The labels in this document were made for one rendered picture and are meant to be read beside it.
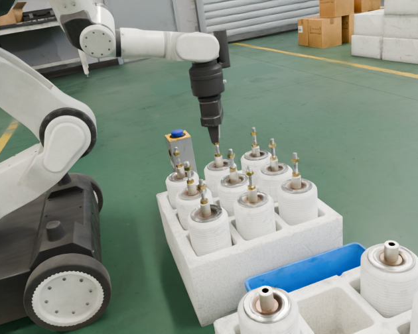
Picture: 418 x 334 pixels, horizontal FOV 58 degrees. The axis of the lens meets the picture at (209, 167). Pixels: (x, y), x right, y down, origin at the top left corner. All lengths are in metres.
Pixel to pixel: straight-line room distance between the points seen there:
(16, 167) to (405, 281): 0.93
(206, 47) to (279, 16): 5.52
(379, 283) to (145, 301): 0.61
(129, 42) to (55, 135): 0.30
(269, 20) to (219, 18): 0.82
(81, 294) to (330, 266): 0.61
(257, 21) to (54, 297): 5.67
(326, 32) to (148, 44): 3.69
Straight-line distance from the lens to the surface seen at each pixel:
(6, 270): 1.08
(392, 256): 0.72
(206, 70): 0.98
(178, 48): 0.95
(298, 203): 0.92
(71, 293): 1.02
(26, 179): 1.11
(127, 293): 1.12
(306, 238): 0.94
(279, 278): 0.92
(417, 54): 3.38
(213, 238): 0.86
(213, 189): 1.10
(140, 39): 0.96
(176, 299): 1.05
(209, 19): 6.05
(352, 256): 1.00
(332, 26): 4.57
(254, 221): 0.88
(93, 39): 0.91
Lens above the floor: 0.70
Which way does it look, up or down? 24 degrees down
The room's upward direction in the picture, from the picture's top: 9 degrees counter-clockwise
